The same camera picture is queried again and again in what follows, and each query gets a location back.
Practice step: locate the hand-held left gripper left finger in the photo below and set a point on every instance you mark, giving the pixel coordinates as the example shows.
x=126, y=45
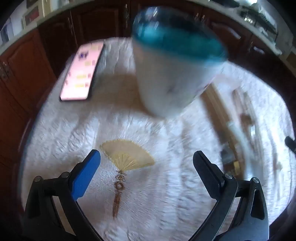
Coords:
x=86, y=173

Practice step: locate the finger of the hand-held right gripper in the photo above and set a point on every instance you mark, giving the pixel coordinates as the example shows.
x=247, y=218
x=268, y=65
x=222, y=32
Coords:
x=291, y=143

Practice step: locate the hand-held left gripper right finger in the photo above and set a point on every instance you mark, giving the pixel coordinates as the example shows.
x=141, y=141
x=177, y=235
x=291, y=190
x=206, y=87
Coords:
x=205, y=171

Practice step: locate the wooden base cabinet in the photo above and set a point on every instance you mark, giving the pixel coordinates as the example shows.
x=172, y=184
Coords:
x=92, y=23

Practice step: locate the white quilted tablecloth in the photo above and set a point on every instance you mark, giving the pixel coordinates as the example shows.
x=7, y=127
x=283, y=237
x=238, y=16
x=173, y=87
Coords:
x=161, y=148

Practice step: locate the white utensil cup teal rim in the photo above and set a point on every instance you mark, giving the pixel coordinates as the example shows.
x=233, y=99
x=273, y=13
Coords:
x=171, y=76

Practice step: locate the black smartphone pink screen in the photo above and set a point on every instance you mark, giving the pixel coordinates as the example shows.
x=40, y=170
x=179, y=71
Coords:
x=79, y=71

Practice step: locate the stone kitchen countertop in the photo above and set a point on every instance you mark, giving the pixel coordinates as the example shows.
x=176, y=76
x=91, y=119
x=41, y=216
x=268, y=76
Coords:
x=276, y=46

